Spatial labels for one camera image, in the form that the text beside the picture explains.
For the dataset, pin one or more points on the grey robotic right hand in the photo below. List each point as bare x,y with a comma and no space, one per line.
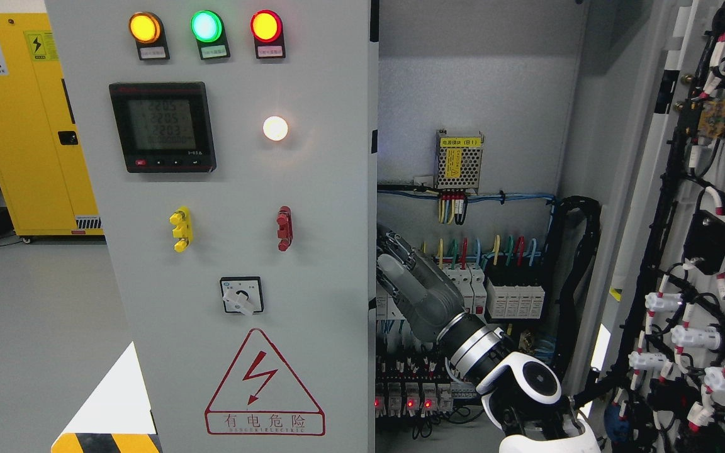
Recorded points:
425,296

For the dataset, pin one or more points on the grey cabinet door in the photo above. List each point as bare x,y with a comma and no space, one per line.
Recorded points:
647,147
316,293

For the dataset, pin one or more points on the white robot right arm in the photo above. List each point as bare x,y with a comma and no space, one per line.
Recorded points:
519,394

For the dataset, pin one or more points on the red indicator lamp left door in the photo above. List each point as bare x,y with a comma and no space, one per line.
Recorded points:
267,30

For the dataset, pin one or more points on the green indicator lamp left door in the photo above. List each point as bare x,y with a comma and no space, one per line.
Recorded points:
209,32

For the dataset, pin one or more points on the yellow indicator lamp left door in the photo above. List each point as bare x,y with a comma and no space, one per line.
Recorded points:
148,33

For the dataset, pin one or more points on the white breaker and socket row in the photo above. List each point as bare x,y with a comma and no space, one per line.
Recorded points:
469,281

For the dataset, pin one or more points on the black surge protector block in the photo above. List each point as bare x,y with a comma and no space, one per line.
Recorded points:
514,293

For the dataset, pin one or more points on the black relay terminal row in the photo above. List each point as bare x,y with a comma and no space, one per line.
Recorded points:
416,384

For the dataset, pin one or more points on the metal mesh power supply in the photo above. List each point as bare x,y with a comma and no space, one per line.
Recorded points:
458,160

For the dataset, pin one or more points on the black corrugated conduit right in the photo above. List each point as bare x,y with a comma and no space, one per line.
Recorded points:
567,325

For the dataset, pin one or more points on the red electric hazard sticker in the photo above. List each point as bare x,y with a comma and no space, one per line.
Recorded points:
260,394

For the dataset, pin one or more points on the white indicator lamp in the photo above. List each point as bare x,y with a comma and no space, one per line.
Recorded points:
275,128

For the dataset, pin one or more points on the black digital power meter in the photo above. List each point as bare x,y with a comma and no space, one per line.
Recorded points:
164,127

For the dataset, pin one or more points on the yellow safety cabinet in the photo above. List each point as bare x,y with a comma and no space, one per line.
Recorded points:
43,174

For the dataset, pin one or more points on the red terminal post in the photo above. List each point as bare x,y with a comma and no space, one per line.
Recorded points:
284,222

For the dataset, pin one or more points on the yellow terminal post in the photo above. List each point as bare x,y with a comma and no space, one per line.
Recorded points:
182,231

